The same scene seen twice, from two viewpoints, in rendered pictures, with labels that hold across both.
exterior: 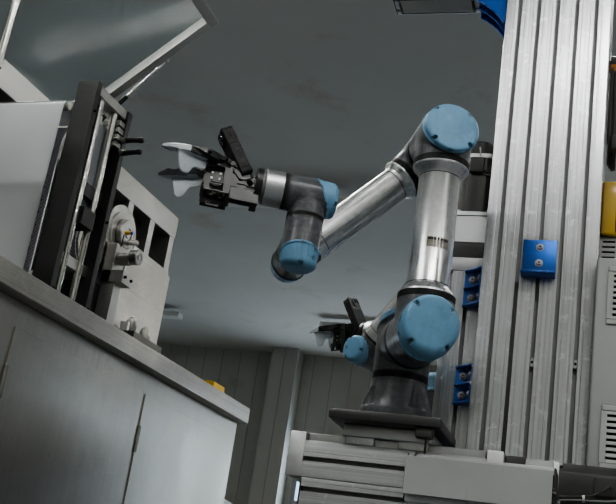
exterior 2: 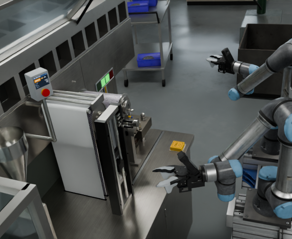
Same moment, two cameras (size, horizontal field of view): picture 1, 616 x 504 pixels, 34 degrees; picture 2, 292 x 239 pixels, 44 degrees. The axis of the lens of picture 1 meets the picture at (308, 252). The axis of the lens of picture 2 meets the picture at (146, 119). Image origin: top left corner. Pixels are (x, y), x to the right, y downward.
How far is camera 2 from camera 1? 1.95 m
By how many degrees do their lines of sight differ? 51
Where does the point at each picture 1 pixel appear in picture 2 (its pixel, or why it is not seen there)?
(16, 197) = (83, 151)
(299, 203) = (224, 181)
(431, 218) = (288, 169)
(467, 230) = not seen: outside the picture
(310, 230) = (231, 190)
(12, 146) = (69, 129)
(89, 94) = (102, 129)
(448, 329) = not seen: outside the picture
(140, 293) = (122, 41)
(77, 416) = not seen: outside the picture
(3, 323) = not seen: outside the picture
